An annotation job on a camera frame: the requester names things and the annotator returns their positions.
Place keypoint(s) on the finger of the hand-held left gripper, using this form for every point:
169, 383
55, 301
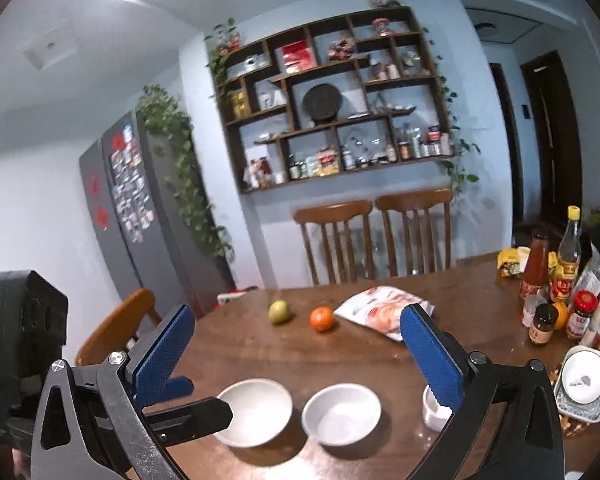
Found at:
195, 414
177, 387

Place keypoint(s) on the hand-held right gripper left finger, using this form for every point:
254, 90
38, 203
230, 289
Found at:
162, 355

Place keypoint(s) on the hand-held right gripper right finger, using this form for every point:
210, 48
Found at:
430, 355

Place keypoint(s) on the small white ribbed cup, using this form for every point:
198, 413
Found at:
432, 412

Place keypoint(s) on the large white bowl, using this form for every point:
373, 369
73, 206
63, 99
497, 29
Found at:
260, 410

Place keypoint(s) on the medium white bowl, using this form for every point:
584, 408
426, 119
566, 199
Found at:
341, 412

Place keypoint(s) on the wooden chair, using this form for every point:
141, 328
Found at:
115, 325
332, 212
415, 202

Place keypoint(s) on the white snack bag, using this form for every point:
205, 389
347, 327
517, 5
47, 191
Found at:
380, 310

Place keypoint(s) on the red and white tool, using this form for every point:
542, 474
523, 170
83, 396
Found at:
235, 295

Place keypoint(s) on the clear glass jar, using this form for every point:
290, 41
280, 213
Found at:
532, 307

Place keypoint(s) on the grey refrigerator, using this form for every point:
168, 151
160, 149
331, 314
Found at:
175, 240

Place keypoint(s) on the brown jar black lid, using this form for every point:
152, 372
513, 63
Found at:
542, 325

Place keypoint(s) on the yellow snack packet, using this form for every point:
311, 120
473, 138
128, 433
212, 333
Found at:
512, 262

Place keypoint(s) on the green pear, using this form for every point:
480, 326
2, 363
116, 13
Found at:
279, 311

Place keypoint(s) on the red sauce bottle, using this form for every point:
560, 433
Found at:
534, 270

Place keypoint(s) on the small orange fruit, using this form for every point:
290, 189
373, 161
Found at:
561, 314

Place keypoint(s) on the red lid jar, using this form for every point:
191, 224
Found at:
582, 317

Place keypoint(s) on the yellow cap vinegar bottle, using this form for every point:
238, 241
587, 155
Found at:
567, 260

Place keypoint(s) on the cluster of fridge magnets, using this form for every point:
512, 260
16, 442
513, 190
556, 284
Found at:
130, 185

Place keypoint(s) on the trailing green plant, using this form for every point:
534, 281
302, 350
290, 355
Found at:
185, 160

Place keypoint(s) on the dark brown door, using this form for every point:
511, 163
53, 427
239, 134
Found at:
555, 160

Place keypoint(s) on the black round plate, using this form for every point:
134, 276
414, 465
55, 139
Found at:
321, 102

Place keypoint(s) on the white ceiling panel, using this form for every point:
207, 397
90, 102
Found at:
50, 45

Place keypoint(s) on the small green vine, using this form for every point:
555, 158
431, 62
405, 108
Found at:
222, 50

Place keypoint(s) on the wooden wall shelf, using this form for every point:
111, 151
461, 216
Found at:
325, 70

